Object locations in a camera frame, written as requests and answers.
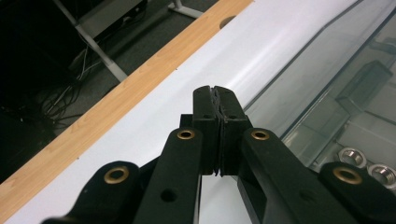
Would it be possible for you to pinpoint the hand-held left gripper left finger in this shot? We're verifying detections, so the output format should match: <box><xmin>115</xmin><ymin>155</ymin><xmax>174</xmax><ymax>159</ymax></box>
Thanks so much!
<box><xmin>180</xmin><ymin>85</ymin><xmax>222</xmax><ymax>176</ymax></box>

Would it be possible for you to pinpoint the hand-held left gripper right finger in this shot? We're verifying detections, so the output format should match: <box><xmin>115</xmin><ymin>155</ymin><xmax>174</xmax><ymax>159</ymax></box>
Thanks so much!
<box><xmin>214</xmin><ymin>86</ymin><xmax>254</xmax><ymax>177</ymax></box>

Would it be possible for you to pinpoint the grey transparent compartment box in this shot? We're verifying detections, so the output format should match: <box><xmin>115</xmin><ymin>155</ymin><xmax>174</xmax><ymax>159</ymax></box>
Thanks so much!
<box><xmin>244</xmin><ymin>0</ymin><xmax>396</xmax><ymax>194</ymax></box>

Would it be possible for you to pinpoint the wooden table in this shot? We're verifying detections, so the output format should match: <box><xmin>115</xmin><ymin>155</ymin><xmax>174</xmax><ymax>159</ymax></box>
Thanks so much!
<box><xmin>0</xmin><ymin>0</ymin><xmax>255</xmax><ymax>223</ymax></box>

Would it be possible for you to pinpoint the white desk frame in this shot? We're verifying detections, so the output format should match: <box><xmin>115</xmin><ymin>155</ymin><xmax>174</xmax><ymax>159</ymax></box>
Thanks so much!
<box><xmin>52</xmin><ymin>0</ymin><xmax>204</xmax><ymax>82</ymax></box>

